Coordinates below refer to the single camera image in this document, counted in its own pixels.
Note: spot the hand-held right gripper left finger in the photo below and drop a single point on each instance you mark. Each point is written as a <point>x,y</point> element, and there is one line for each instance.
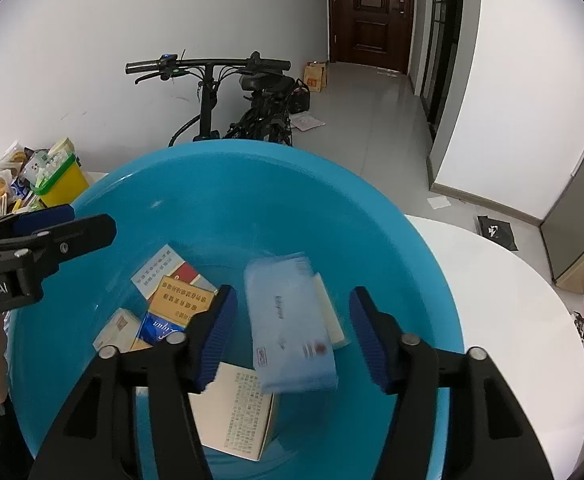
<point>216,340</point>

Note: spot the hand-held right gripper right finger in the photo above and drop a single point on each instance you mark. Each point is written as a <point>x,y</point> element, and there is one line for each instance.
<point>372,345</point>

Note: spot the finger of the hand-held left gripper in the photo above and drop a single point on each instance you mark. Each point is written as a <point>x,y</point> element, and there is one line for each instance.
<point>81,235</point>
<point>31,220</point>

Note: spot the cream white box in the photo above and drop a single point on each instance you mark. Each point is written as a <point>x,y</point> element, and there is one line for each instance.
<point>333,320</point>

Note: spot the orange blue box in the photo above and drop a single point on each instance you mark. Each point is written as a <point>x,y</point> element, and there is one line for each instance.
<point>181,302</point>

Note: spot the dark blue box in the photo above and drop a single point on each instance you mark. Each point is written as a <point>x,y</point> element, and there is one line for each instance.
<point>159,331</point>

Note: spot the large beige box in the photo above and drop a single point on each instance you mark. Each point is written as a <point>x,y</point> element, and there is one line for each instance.
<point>237,410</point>

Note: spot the light blue wipes packet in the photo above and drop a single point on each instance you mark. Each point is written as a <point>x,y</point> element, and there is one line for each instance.
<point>287,320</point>

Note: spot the white box with printed text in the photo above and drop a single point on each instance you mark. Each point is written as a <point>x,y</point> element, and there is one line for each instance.
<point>151,275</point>

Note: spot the small white box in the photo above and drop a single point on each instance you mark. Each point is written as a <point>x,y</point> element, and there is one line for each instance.
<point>116,327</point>

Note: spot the blue plastic basin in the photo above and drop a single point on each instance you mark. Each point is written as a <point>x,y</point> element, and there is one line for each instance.
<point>282,210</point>

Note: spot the white round desktop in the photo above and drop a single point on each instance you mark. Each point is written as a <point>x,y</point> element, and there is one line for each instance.
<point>497,310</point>

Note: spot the yellow bin with green rim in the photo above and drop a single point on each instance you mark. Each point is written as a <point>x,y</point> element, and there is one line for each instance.
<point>66,185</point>

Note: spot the white paper sheet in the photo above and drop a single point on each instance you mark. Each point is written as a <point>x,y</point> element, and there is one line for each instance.
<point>439,202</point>
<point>307,122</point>

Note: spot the black plastic bag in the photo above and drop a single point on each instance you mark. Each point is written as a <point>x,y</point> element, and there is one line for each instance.
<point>497,232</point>

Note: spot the black bicycle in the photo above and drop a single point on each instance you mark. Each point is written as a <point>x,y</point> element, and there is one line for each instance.
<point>209,105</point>

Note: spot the gold refrigerator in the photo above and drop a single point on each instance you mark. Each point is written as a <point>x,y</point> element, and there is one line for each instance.
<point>582,240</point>

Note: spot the brown paper bag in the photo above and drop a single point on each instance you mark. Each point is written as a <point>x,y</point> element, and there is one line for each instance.
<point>317,76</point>

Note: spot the black-framed sliding glass door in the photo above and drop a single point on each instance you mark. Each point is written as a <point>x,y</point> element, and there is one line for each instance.
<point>437,35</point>

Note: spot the dark brown entrance door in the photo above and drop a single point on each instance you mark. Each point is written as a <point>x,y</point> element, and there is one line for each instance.
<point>372,10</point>

